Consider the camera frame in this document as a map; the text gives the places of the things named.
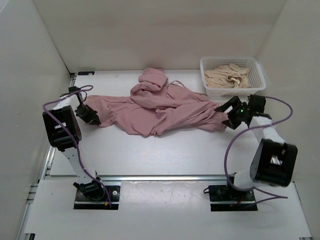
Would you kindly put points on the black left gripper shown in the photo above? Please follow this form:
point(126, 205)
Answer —
point(92, 116)

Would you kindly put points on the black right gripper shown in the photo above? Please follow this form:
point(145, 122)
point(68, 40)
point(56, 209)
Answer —
point(231, 122)

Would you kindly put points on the pink trousers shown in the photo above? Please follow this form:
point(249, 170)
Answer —
point(155, 106)

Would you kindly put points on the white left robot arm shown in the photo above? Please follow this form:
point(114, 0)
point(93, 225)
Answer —
point(64, 134)

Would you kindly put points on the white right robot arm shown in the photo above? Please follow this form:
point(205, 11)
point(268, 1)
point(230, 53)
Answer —
point(274, 160)

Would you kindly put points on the beige trousers in basket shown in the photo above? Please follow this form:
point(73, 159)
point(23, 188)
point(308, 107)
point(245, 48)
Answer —
point(229, 76)

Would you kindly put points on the white plastic basket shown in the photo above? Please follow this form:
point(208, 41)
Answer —
point(255, 78)

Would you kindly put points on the black corner bracket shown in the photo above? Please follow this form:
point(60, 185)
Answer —
point(86, 73)

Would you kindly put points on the aluminium front rail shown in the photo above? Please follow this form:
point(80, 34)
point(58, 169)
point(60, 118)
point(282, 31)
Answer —
point(162, 178)

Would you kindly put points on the aluminium rail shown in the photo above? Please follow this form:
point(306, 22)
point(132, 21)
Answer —
point(48, 160)
point(162, 178)

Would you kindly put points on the aluminium left rail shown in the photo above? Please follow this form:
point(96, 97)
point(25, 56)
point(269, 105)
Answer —
point(48, 160)

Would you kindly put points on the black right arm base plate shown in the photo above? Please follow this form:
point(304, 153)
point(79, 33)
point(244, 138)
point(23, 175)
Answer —
point(223, 198)

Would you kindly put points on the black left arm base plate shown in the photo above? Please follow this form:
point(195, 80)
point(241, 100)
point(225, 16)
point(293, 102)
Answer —
point(97, 199)

